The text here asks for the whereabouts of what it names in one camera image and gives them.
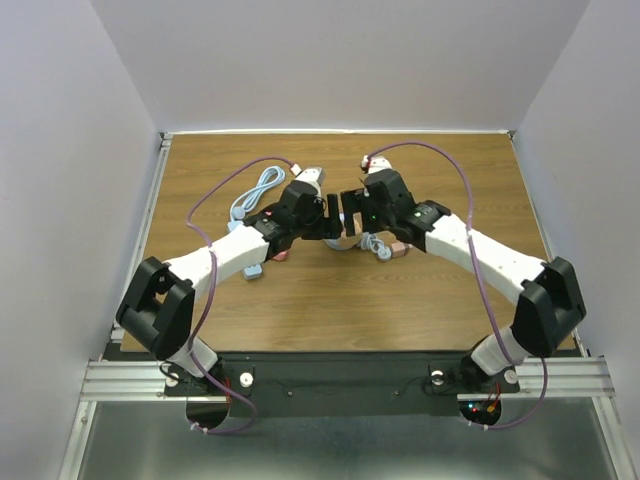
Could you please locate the round strip grey cable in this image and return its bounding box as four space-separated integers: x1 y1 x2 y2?
358 232 392 262

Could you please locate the pink triangular power strip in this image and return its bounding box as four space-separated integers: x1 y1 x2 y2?
272 251 288 262

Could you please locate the small pink plug adapter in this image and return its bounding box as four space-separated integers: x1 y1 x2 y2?
390 242 411 258

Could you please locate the white rectangular power strip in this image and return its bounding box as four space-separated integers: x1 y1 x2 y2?
242 264 263 281

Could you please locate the white round power strip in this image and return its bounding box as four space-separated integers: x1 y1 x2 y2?
324 230 362 251

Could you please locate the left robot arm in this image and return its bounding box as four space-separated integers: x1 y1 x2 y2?
115 180 343 394

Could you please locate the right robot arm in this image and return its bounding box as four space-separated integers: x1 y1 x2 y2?
340 168 587 390

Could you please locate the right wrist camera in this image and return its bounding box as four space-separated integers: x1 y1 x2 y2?
360 155 392 175

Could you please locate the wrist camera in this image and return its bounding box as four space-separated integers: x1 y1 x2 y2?
360 155 392 175
290 164 325 191

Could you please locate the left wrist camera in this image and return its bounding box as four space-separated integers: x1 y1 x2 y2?
290 164 325 191

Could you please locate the white power strip cable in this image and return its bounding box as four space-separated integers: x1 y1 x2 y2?
228 166 287 231

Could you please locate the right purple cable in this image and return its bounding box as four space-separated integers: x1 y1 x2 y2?
367 141 550 431

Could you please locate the purple cable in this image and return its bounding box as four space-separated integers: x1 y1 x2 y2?
184 157 301 436
367 141 550 431

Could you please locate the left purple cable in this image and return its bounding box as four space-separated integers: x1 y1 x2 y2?
184 157 301 436

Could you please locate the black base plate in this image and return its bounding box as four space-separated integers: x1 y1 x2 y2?
165 350 520 428

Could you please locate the aluminium left rail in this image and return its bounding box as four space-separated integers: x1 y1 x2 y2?
112 132 174 341

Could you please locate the aluminium rail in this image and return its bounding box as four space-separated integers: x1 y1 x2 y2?
80 357 616 402
112 132 174 341

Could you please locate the aluminium front rail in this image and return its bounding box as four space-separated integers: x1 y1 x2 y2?
80 357 616 402

